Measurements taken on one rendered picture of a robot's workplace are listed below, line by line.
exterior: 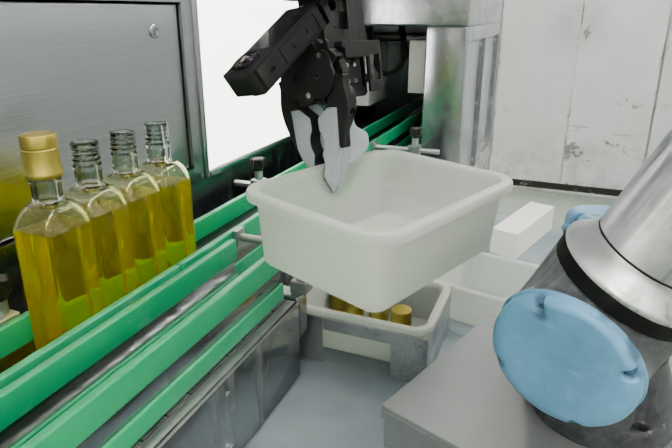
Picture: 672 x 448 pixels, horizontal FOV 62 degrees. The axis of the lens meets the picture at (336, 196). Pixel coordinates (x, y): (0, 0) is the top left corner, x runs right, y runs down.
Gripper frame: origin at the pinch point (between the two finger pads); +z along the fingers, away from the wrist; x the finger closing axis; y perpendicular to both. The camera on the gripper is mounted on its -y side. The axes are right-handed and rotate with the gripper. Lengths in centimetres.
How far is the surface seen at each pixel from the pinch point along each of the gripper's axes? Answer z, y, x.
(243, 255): 14.8, 10.0, 28.8
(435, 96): -3, 91, 41
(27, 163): -5.9, -21.3, 19.0
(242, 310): 16.4, -2.1, 14.9
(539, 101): 23, 358, 117
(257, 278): 13.4, 1.2, 15.2
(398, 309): 27.4, 26.6, 12.2
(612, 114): 36, 373, 73
